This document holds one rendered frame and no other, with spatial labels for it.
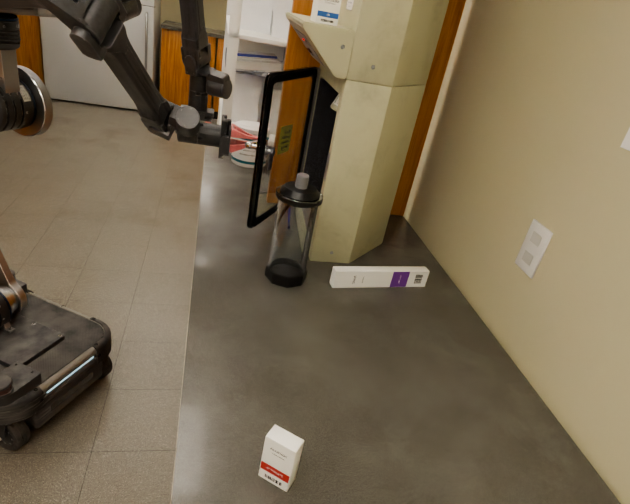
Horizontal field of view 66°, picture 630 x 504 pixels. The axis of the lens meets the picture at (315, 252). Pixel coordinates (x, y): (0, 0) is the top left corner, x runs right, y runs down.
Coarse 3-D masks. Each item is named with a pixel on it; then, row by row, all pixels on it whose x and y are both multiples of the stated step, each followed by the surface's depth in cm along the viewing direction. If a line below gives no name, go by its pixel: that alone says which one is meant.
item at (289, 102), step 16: (288, 80) 119; (304, 80) 129; (272, 96) 114; (288, 96) 123; (304, 96) 132; (272, 112) 117; (288, 112) 126; (304, 112) 136; (272, 128) 120; (288, 128) 129; (272, 144) 123; (288, 144) 133; (256, 160) 118; (288, 160) 137; (272, 176) 130; (288, 176) 141; (272, 192) 134
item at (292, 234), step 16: (288, 208) 106; (304, 208) 106; (288, 224) 108; (304, 224) 108; (272, 240) 114; (288, 240) 110; (304, 240) 111; (272, 256) 114; (288, 256) 112; (304, 256) 114; (288, 272) 114
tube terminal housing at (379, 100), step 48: (384, 0) 101; (432, 0) 109; (384, 48) 105; (432, 48) 119; (384, 96) 110; (336, 144) 114; (384, 144) 119; (336, 192) 120; (384, 192) 132; (336, 240) 127
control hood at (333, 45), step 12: (288, 12) 124; (300, 24) 104; (312, 24) 101; (324, 24) 104; (312, 36) 102; (324, 36) 102; (336, 36) 102; (348, 36) 103; (324, 48) 103; (336, 48) 104; (348, 48) 104; (324, 60) 105; (336, 60) 105; (348, 60) 105; (336, 72) 106
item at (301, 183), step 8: (304, 176) 106; (288, 184) 108; (296, 184) 107; (304, 184) 107; (288, 192) 106; (296, 192) 105; (304, 192) 106; (312, 192) 107; (304, 200) 105; (312, 200) 106
